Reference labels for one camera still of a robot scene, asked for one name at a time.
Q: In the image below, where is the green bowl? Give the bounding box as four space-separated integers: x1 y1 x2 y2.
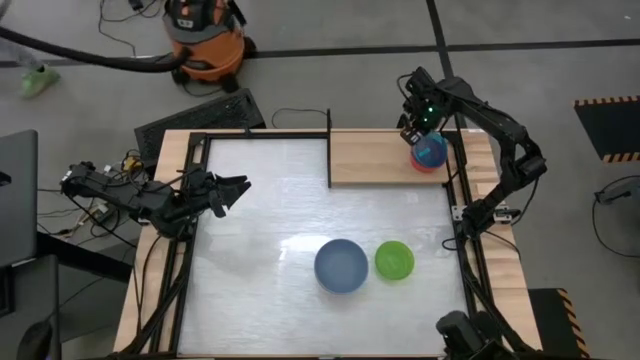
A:
374 240 416 282

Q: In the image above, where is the orange bowl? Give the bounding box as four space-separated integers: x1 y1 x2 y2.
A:
410 153 441 175

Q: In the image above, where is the small blue bowl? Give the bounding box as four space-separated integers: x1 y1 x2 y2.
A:
411 130 449 170

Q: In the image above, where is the large blue-grey bowl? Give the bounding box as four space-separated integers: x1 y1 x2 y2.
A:
313 238 370 296

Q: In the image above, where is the black computer mouse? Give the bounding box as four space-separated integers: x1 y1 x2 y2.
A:
16 320 55 360

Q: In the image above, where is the orange shop vacuum cleaner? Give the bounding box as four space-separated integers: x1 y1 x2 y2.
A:
161 0 257 95

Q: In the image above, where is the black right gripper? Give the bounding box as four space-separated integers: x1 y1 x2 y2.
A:
399 101 442 148

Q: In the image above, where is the black hazard-striped floor mat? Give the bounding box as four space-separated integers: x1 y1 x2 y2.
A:
527 287 591 360
572 95 640 164

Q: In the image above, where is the black perforated panel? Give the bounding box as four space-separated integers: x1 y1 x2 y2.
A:
133 87 267 164

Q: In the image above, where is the wooden shelf board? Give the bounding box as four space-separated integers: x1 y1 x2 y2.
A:
329 128 451 186

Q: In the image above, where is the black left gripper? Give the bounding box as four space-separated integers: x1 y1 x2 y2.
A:
185 167 253 219

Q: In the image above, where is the black monitor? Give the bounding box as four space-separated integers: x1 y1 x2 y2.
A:
0 129 40 270

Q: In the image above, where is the black desk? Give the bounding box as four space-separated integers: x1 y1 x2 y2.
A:
0 232 134 360

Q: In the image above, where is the thin black floor cable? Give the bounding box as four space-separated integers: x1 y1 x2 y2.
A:
271 106 329 130

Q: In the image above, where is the black aluminium table frame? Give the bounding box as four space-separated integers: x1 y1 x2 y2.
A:
113 129 542 360

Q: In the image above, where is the person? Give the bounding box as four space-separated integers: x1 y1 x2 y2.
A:
0 0 62 100

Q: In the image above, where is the black vacuum hose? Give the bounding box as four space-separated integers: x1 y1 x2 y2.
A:
0 24 192 74

